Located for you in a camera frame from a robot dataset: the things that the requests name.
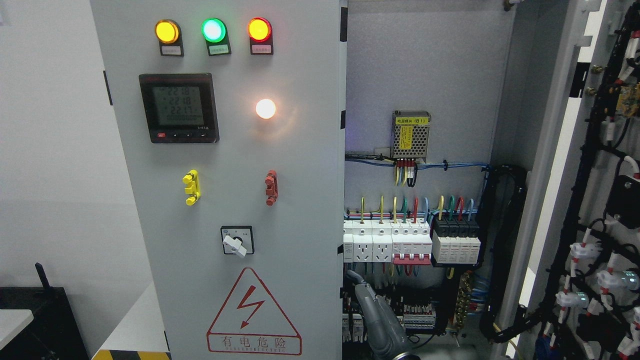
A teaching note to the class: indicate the grey second robot hand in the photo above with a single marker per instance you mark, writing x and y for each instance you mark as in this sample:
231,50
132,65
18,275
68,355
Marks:
386,337

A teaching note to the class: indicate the grey cabinet door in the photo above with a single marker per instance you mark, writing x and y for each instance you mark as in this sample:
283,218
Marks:
582,275
296,240

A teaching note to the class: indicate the lower relay terminal row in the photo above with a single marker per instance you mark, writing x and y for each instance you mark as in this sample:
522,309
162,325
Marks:
415,309

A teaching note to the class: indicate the white socket breaker row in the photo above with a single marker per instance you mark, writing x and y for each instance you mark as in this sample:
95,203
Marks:
399,243

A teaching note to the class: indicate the black surge protector module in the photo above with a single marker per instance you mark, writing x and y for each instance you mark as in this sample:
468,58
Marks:
455,241

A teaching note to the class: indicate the red electric hazard sticker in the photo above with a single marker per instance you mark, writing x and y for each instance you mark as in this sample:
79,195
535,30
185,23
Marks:
251,321

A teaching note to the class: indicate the red terminal connector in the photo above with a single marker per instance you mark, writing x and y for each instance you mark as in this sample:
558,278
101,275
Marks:
271,187

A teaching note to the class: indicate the metal mesh power supply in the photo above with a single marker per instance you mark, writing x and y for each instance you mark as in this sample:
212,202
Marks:
411,131

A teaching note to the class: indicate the grey cabinet body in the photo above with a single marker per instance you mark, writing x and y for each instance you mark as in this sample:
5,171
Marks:
494,76

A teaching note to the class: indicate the yellow terminal connector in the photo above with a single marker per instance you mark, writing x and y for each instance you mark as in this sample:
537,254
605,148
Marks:
192,187

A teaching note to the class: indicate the white glowing indicator lamp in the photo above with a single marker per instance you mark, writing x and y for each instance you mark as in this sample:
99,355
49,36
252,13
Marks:
265,108

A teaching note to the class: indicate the black digital power meter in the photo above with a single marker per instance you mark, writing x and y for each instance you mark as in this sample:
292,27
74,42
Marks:
180,108

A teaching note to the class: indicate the black box at left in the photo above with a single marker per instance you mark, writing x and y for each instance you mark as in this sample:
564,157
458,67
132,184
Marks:
53,333

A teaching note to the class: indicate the red indicator lamp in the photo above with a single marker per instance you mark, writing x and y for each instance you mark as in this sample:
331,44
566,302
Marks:
260,34

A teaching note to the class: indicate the green indicator lamp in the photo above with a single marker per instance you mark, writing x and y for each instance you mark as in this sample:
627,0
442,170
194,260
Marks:
216,37

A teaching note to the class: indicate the amber indicator lamp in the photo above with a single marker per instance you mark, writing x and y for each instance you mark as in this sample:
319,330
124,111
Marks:
169,35

